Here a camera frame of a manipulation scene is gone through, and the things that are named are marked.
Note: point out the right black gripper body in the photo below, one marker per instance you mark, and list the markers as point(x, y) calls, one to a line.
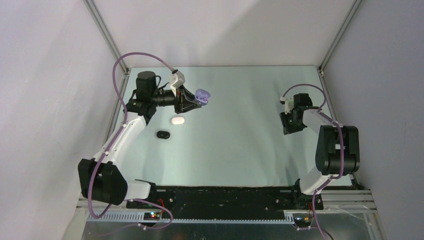
point(290, 125)

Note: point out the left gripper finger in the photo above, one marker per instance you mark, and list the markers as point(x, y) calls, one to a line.
point(186, 106)
point(187, 95)

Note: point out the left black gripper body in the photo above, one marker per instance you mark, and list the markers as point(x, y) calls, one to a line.
point(166, 97)

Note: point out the purple earbud charging case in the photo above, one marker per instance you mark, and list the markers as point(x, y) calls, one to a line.
point(202, 96)

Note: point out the white earbud charging case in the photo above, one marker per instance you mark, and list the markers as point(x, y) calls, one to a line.
point(178, 120)

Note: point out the black earbud charging case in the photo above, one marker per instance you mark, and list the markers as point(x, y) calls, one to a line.
point(162, 134)

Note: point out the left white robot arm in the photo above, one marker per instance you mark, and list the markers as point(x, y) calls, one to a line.
point(100, 176)

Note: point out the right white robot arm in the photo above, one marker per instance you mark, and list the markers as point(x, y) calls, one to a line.
point(337, 151)

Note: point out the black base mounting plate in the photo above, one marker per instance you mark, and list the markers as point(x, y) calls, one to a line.
point(220, 201)

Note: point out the right controller circuit board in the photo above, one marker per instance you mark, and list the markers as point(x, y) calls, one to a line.
point(303, 222)

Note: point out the controller circuit board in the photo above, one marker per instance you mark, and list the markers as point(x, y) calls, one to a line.
point(152, 216)
point(303, 222)

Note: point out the left controller circuit board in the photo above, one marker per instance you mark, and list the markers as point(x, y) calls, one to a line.
point(152, 216)

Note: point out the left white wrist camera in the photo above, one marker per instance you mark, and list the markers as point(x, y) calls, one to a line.
point(176, 80)

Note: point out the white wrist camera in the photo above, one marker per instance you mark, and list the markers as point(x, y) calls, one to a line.
point(288, 104)
point(176, 80)

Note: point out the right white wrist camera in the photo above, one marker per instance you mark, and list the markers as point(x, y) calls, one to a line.
point(288, 104)

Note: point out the left aluminium frame post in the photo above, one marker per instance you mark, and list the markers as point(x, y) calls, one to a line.
point(102, 27)

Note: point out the aluminium frame post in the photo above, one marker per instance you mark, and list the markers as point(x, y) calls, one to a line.
point(102, 27)
point(354, 8)

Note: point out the right aluminium frame post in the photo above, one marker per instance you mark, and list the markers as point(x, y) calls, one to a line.
point(354, 8)

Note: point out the grey slotted cable duct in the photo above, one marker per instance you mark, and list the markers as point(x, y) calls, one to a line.
point(137, 217)

